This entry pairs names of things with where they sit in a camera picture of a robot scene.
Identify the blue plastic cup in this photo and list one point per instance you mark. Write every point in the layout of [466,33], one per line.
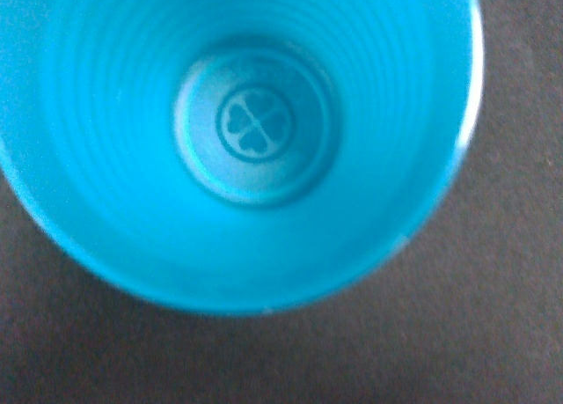
[236,157]

